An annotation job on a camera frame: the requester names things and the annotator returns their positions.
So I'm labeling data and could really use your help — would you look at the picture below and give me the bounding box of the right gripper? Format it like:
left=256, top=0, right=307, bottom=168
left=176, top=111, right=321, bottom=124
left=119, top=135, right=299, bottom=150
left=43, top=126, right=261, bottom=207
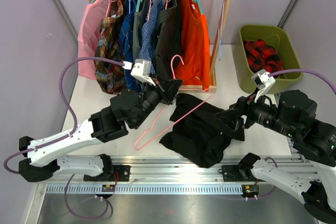
left=215, top=86, right=297, bottom=137

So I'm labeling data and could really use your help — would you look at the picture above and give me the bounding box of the red black plaid shirt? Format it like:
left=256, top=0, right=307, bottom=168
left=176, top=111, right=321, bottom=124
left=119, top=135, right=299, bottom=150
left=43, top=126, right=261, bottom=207
left=243, top=39, right=283, bottom=73

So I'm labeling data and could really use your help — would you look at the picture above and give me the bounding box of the pink wire hanger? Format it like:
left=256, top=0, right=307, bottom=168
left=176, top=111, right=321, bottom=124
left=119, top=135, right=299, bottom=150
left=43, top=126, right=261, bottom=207
left=134, top=55, right=214, bottom=151

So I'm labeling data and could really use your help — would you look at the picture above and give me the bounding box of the light blue wire hanger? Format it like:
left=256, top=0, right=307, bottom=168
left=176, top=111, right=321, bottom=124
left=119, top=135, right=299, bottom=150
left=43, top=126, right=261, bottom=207
left=216, top=0, right=226, bottom=61

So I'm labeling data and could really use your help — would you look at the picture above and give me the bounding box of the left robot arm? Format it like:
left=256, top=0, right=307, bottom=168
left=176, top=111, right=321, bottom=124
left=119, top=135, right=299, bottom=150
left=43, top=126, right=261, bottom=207
left=18, top=78, right=182, bottom=183

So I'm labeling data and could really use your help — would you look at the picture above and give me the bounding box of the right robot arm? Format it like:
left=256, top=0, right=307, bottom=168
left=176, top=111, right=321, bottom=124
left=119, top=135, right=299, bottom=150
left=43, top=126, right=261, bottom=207
left=216, top=90, right=335, bottom=223

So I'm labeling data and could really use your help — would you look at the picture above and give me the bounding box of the dark pinstripe shirt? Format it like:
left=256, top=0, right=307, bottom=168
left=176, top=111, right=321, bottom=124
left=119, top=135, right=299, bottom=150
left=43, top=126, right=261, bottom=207
left=153, top=0, right=183, bottom=79

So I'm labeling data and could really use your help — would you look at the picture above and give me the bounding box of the orange shirt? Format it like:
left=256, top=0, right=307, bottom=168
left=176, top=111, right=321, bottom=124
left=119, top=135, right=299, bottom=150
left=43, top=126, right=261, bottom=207
left=174, top=0, right=211, bottom=90

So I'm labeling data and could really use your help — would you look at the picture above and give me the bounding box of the blue checked shirt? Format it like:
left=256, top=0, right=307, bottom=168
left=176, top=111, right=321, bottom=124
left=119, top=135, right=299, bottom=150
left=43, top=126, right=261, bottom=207
left=139, top=0, right=163, bottom=74

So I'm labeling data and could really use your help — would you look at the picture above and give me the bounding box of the brown plaid shirt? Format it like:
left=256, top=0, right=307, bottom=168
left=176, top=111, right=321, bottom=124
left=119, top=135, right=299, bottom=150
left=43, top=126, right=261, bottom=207
left=94, top=0, right=126, bottom=94

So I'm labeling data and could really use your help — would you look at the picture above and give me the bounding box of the blue striped shirt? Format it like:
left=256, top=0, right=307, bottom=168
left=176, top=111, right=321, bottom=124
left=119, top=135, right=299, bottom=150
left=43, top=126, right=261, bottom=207
left=119, top=0, right=141, bottom=92

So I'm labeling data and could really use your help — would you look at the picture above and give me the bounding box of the grey shirt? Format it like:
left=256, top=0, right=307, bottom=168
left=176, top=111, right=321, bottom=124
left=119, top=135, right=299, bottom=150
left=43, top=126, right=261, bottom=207
left=132, top=0, right=150, bottom=60

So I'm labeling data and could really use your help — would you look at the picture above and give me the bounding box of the pink shirt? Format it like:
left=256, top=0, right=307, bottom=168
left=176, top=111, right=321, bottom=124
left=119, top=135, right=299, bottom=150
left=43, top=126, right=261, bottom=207
left=77, top=0, right=128, bottom=81

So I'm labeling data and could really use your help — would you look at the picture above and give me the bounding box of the green plastic basket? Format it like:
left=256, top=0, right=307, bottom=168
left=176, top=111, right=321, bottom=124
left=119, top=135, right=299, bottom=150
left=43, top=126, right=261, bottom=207
left=233, top=25, right=300, bottom=93

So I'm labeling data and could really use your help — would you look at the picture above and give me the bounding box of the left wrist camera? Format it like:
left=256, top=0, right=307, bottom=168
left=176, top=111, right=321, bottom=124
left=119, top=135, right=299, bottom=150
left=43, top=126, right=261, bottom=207
left=131, top=59, right=156, bottom=86

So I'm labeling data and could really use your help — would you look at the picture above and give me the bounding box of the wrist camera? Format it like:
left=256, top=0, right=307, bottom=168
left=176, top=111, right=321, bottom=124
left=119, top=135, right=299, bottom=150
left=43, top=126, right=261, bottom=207
left=131, top=59, right=156, bottom=86
left=251, top=69, right=276, bottom=102

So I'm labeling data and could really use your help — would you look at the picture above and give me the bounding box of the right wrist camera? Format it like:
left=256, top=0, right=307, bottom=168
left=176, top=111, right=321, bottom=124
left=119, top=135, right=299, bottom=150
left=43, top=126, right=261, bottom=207
left=251, top=69, right=276, bottom=102

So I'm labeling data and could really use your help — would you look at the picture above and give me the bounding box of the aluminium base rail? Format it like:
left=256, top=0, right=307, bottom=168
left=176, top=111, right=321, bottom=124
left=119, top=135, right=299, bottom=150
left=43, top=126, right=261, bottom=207
left=25, top=154, right=329, bottom=224

